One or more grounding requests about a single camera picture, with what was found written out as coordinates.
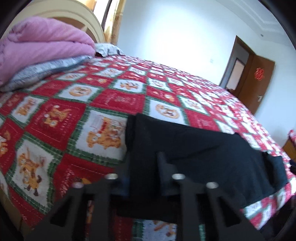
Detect black pants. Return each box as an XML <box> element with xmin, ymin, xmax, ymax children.
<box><xmin>118</xmin><ymin>114</ymin><xmax>288</xmax><ymax>221</ymax></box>

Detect red patchwork bedspread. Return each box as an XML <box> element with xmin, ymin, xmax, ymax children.
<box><xmin>1</xmin><ymin>56</ymin><xmax>290</xmax><ymax>233</ymax></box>

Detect brown wooden cabinet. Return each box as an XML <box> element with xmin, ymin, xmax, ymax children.
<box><xmin>283</xmin><ymin>138</ymin><xmax>296</xmax><ymax>161</ymax></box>

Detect red striped cushion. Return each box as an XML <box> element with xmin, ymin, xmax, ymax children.
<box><xmin>288</xmin><ymin>130</ymin><xmax>296</xmax><ymax>144</ymax></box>

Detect brown wooden door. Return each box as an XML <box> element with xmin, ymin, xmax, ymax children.
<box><xmin>237</xmin><ymin>54</ymin><xmax>276</xmax><ymax>115</ymax></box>

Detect grey patterned pillow under quilt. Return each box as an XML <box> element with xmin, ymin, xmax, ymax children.
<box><xmin>1</xmin><ymin>55</ymin><xmax>93</xmax><ymax>92</ymax></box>

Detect red door decoration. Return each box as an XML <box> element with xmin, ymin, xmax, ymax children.
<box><xmin>254</xmin><ymin>68</ymin><xmax>265</xmax><ymax>81</ymax></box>

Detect white patterned pillow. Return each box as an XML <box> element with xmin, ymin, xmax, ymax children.
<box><xmin>95</xmin><ymin>43</ymin><xmax>124</xmax><ymax>57</ymax></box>

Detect pink folded quilt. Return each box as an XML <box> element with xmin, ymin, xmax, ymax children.
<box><xmin>1</xmin><ymin>16</ymin><xmax>95</xmax><ymax>86</ymax></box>

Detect yellow curtain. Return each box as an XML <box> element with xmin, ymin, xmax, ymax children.
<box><xmin>104</xmin><ymin>0</ymin><xmax>126</xmax><ymax>45</ymax></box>

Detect cream wooden headboard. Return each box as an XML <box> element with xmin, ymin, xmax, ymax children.
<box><xmin>1</xmin><ymin>1</ymin><xmax>105</xmax><ymax>43</ymax></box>

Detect window with frame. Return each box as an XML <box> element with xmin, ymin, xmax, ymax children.
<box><xmin>78</xmin><ymin>0</ymin><xmax>114</xmax><ymax>31</ymax></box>

